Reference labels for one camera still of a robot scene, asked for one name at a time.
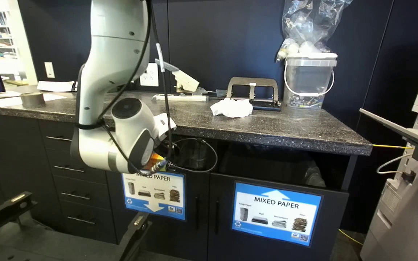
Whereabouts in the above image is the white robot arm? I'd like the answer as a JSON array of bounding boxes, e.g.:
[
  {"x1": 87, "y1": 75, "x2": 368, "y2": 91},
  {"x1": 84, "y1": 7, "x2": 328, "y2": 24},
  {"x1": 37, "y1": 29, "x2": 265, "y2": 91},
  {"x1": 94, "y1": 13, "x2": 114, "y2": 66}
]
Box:
[{"x1": 71, "y1": 0, "x2": 165, "y2": 175}]

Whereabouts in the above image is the crumpled paper centre right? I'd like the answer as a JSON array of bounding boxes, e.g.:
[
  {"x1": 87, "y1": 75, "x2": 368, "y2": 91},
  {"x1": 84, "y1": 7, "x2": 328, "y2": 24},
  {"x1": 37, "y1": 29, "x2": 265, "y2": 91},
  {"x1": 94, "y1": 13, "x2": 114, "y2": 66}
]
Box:
[{"x1": 210, "y1": 98, "x2": 252, "y2": 119}]

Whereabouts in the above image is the white stapler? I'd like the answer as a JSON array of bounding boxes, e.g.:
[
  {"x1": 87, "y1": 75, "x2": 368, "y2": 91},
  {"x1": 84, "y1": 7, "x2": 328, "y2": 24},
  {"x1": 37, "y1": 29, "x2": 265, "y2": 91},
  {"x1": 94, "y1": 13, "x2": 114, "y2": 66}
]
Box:
[{"x1": 152, "y1": 94, "x2": 209, "y2": 101}]

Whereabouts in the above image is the grey hole punch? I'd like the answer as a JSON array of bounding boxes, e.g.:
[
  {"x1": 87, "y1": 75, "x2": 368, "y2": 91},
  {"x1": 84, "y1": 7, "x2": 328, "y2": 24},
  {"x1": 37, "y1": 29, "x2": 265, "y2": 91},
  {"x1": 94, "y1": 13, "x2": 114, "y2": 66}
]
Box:
[{"x1": 226, "y1": 77, "x2": 281, "y2": 111}]

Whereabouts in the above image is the left mixed paper sign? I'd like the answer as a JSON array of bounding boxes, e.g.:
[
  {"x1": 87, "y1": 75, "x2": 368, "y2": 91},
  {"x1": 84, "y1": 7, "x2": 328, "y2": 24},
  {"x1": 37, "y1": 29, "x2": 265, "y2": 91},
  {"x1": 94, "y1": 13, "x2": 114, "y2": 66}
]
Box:
[{"x1": 122, "y1": 172, "x2": 186, "y2": 220}]

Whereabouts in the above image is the mixed paper sign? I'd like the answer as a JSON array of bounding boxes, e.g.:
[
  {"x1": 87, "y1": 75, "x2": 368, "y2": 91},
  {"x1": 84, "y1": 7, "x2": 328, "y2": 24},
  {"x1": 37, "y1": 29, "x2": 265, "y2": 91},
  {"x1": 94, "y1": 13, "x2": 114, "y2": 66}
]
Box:
[
  {"x1": 232, "y1": 182, "x2": 322, "y2": 246},
  {"x1": 122, "y1": 172, "x2": 186, "y2": 220}
]

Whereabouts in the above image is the clear plastic bucket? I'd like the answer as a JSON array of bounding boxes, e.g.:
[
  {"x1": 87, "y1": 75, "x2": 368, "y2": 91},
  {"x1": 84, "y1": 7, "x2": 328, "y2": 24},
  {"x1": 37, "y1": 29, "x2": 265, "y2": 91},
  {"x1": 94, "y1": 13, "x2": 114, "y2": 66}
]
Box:
[{"x1": 283, "y1": 53, "x2": 338, "y2": 109}]

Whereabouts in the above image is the right mixed paper sign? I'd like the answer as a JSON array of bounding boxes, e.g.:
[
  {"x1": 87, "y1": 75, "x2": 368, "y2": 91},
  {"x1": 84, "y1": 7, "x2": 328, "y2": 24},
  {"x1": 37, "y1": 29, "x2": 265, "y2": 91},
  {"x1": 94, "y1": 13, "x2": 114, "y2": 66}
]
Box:
[{"x1": 232, "y1": 182, "x2": 322, "y2": 246}]

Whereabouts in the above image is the black stand leg centre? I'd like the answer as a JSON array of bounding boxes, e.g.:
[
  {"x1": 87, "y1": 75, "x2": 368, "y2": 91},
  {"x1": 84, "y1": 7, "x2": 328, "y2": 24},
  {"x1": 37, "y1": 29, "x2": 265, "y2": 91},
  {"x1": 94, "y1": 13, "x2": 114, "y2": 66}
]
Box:
[{"x1": 114, "y1": 211, "x2": 151, "y2": 261}]

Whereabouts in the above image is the black stand leg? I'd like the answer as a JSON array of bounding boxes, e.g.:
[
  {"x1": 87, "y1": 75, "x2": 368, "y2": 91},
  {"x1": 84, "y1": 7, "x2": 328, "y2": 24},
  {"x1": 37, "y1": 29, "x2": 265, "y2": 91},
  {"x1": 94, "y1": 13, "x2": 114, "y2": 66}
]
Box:
[
  {"x1": 114, "y1": 211, "x2": 151, "y2": 261},
  {"x1": 0, "y1": 191, "x2": 36, "y2": 227}
]

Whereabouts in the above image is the clear plastic bag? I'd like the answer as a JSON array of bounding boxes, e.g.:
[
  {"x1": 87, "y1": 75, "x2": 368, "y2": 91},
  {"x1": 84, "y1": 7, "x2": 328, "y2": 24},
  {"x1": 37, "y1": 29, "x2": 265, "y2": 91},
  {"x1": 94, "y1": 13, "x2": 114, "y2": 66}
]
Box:
[{"x1": 276, "y1": 0, "x2": 352, "y2": 61}]

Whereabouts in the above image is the black drawer cabinet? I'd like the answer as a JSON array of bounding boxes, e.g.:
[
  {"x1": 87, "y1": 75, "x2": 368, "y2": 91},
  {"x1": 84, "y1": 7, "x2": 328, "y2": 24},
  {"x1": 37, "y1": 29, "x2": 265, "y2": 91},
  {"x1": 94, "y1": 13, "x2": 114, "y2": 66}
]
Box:
[{"x1": 39, "y1": 122, "x2": 116, "y2": 242}]

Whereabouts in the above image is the white paper sheet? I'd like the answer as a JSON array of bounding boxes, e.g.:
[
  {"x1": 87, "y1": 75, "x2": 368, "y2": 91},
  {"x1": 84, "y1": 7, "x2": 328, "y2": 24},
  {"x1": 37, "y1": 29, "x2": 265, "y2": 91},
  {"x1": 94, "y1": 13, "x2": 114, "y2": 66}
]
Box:
[{"x1": 36, "y1": 81, "x2": 77, "y2": 93}]

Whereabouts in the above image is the black stand leg left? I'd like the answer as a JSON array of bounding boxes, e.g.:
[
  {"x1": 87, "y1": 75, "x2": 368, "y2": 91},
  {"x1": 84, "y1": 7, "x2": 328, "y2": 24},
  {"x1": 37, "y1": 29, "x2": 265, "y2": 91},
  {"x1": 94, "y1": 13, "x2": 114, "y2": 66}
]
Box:
[{"x1": 0, "y1": 191, "x2": 36, "y2": 227}]

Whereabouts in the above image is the grey office printer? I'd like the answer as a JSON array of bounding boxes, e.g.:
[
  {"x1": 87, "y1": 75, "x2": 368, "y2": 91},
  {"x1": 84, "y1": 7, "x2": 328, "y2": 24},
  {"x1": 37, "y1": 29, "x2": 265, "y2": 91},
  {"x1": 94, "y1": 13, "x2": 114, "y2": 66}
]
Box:
[{"x1": 360, "y1": 94, "x2": 418, "y2": 261}]

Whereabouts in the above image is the white bookshelf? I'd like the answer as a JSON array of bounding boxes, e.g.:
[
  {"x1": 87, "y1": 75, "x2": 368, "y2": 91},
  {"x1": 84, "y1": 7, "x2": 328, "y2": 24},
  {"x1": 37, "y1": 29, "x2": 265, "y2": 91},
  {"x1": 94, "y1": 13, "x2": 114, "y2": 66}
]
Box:
[{"x1": 0, "y1": 0, "x2": 37, "y2": 85}]

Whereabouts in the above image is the orange wrist camera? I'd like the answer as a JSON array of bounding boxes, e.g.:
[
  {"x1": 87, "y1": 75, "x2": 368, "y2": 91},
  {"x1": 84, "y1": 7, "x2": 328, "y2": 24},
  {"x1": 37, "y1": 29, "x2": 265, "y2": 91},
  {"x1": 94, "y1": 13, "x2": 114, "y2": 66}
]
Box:
[{"x1": 146, "y1": 152, "x2": 167, "y2": 172}]

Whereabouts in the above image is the white wall outlet plate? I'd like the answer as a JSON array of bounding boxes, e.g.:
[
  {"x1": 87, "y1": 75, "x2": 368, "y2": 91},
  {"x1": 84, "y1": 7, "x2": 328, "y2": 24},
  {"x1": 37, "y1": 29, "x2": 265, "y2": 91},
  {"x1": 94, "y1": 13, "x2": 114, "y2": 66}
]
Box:
[{"x1": 139, "y1": 62, "x2": 159, "y2": 87}]

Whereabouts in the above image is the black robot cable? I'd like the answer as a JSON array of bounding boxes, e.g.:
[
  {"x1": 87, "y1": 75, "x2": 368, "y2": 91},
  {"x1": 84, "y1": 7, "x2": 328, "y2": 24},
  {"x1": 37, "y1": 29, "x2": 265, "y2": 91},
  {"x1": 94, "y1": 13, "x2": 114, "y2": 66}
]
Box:
[{"x1": 75, "y1": 0, "x2": 220, "y2": 177}]

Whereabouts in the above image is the white light switch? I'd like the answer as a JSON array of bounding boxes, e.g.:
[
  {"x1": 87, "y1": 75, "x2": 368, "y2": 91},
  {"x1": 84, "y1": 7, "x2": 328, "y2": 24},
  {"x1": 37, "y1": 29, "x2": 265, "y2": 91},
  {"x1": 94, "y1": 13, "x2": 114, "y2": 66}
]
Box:
[{"x1": 43, "y1": 62, "x2": 55, "y2": 78}]

